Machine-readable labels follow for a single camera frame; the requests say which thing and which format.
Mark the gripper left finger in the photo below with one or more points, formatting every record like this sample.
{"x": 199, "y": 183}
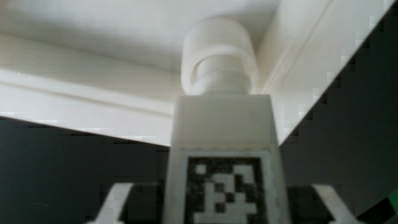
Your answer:
{"x": 112, "y": 206}

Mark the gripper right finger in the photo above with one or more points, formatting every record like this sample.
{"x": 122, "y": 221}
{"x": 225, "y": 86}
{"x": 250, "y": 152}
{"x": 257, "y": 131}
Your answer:
{"x": 334, "y": 204}

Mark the white table leg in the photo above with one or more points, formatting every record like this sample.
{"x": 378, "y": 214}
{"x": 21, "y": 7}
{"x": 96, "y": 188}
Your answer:
{"x": 224, "y": 186}

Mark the white square table top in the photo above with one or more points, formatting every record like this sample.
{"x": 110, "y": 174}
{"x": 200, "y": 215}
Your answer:
{"x": 90, "y": 57}

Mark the white L-shaped obstacle fence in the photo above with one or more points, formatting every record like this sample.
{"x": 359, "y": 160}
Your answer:
{"x": 314, "y": 35}

